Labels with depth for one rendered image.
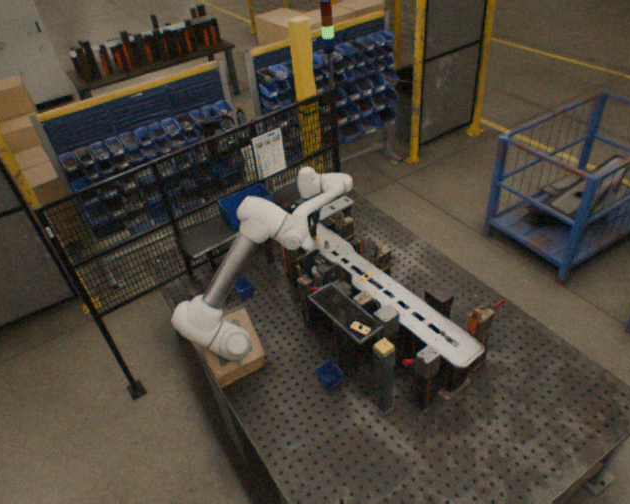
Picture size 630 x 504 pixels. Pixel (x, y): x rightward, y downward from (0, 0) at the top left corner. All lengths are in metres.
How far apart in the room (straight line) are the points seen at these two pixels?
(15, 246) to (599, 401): 3.73
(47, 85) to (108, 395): 5.83
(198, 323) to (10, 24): 6.70
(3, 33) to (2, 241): 4.86
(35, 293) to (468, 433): 3.28
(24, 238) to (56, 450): 1.48
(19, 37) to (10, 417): 5.78
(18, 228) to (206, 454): 2.04
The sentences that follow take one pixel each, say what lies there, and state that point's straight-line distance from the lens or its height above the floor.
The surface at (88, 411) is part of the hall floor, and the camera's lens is 3.84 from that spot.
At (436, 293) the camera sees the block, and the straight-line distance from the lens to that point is 2.57.
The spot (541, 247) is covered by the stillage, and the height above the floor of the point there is 0.16.
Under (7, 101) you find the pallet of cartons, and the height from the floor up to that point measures 0.92.
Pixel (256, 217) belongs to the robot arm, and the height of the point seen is 1.59.
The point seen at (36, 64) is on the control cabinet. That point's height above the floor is 0.64.
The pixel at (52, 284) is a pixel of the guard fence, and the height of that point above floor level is 0.34.
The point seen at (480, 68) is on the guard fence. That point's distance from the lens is 5.85.
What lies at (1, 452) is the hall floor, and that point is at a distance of 3.97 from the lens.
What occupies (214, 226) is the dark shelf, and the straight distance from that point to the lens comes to 3.15.
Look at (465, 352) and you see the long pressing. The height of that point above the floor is 1.00.
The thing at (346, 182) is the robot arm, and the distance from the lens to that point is 2.68.
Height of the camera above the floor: 2.84
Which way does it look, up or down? 40 degrees down
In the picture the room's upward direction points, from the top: 7 degrees counter-clockwise
